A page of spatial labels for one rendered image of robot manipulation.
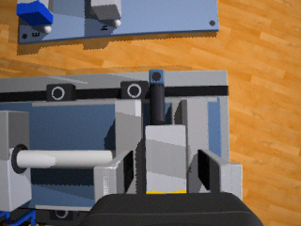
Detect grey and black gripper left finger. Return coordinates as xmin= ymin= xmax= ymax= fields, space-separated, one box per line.
xmin=93 ymin=151 xmax=134 ymax=203

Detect grey metal blank with green end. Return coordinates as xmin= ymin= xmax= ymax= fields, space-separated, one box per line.
xmin=91 ymin=0 xmax=121 ymax=20

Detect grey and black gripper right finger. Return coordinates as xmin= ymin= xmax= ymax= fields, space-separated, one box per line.
xmin=198 ymin=149 xmax=243 ymax=200

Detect grey metal block with yellow end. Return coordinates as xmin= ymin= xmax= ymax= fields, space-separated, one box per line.
xmin=145 ymin=124 xmax=186 ymax=193

